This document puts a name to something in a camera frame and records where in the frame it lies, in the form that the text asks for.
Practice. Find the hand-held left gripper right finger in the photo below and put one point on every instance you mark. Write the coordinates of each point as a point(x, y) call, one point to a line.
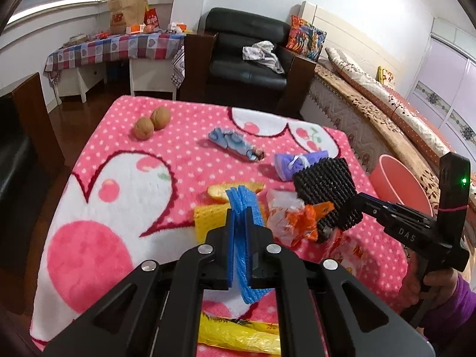
point(253, 217)

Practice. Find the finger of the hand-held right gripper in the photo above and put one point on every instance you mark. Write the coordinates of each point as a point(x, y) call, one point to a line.
point(362, 205)
point(386, 202)

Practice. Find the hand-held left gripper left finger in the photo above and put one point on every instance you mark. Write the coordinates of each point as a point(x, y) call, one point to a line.
point(231, 238)

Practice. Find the pink plastic bucket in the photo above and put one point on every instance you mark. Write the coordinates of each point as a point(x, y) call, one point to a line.
point(394, 182)

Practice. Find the blue foam fruit net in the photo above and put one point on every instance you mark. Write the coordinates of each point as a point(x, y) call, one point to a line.
point(240, 197)

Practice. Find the yellow sponge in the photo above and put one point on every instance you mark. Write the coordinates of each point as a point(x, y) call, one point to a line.
point(210, 221)

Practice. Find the white and orange plastic wrapper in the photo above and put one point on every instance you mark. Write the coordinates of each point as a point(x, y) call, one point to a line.
point(286, 215)

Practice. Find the orange peel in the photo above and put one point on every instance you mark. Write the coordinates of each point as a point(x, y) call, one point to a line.
point(219, 191)

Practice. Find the black foam mesh sleeve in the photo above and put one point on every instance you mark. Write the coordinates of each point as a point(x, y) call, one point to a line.
point(323, 182)

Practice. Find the person's purple-sleeved right forearm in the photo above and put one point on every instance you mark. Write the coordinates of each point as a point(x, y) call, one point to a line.
point(463, 305)

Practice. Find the person's right hand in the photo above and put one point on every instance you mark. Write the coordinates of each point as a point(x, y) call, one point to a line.
point(440, 282)

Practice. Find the red and white snack wrapper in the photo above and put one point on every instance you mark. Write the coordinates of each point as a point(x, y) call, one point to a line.
point(347, 249)

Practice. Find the purple rolled cloth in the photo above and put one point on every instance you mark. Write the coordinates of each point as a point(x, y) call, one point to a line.
point(293, 163)

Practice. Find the blue-grey snack wrapper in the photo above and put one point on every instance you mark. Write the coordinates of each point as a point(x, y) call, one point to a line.
point(234, 143)

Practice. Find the bed with brown blanket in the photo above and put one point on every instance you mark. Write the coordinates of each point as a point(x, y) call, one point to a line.
point(375, 122)

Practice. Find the yellow plastic bag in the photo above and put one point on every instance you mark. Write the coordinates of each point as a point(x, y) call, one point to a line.
point(230, 334)

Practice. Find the floral white and orange quilt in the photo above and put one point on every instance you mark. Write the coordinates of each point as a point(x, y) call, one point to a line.
point(390, 100)

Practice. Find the yellow box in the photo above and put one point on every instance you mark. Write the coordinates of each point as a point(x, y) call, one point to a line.
point(385, 75)

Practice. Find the pink polka-dot printed blanket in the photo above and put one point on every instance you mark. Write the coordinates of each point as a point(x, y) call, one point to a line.
point(111, 193)

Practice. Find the walnut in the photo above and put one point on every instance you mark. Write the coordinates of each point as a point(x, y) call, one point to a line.
point(160, 118)
point(144, 128)

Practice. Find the lilac sliding-door wardrobe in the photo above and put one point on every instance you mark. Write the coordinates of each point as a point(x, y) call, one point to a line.
point(446, 74)

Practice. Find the black leather armchair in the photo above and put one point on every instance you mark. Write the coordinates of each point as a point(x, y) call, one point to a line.
point(241, 72)

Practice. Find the white crumpled cloth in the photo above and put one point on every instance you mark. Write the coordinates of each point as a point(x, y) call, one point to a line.
point(262, 54)

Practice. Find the colourful printed cushion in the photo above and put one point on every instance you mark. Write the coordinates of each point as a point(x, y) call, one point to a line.
point(305, 37)

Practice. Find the checked tablecloth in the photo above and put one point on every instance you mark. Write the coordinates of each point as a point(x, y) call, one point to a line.
point(111, 50)

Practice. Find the red gift bag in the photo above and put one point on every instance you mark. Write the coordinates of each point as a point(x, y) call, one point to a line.
point(151, 18)

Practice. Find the black sofa with wooden side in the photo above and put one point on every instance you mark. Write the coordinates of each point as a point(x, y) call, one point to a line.
point(33, 126)

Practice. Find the brown paper bag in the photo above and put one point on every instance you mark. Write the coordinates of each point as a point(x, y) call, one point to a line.
point(124, 13)

